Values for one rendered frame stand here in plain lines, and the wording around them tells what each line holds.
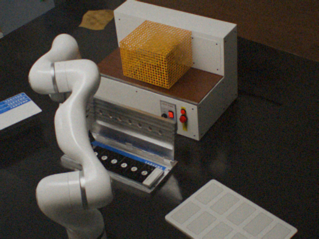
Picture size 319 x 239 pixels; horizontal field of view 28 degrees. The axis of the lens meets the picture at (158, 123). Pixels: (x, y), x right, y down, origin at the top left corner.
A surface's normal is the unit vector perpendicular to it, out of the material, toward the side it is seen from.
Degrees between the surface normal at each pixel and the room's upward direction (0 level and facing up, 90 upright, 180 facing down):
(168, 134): 81
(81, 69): 29
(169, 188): 0
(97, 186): 42
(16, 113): 0
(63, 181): 9
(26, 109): 0
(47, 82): 72
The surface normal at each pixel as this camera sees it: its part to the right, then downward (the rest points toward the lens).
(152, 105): -0.54, 0.56
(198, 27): -0.08, -0.78
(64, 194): 0.04, 0.02
